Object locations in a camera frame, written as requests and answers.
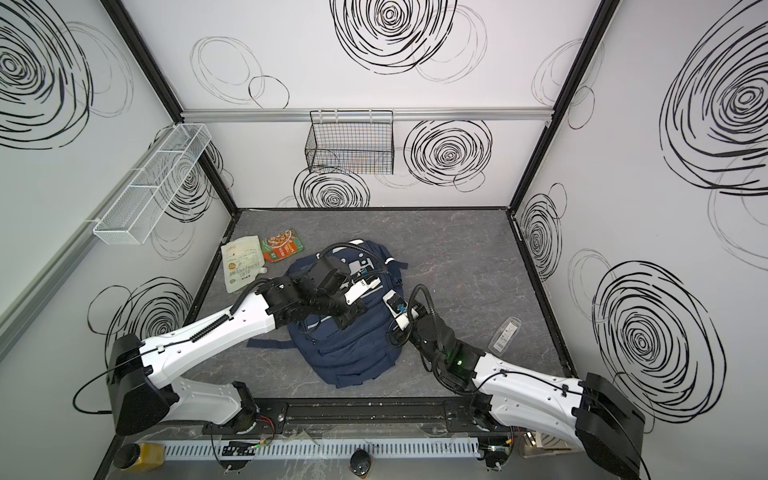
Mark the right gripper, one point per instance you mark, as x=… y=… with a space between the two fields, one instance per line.
x=417 y=327

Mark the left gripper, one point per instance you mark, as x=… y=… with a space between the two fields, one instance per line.
x=339 y=306

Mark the clear plastic pencil case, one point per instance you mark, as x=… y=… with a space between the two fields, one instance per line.
x=504 y=334

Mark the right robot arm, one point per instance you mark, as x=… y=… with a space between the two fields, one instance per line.
x=590 y=414

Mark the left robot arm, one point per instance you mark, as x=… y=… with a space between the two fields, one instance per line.
x=146 y=381

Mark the orange green snack packet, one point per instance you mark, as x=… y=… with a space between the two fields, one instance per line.
x=281 y=246

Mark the white cream food pouch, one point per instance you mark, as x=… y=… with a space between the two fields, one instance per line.
x=243 y=262

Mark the black round knob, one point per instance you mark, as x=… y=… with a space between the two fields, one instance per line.
x=360 y=463

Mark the yellow black cylinder object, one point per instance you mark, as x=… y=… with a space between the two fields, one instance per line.
x=139 y=457

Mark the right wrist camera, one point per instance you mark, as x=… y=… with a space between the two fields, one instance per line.
x=398 y=309

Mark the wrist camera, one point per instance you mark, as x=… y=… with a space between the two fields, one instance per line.
x=361 y=288
x=398 y=309

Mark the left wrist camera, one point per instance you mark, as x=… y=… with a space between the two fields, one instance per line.
x=361 y=288

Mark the white slotted cable duct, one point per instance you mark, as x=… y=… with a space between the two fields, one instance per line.
x=321 y=449

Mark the black wire wall basket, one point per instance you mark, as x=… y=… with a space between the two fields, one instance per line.
x=356 y=141

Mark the white wire wall shelf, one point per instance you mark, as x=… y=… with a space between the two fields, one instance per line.
x=168 y=183

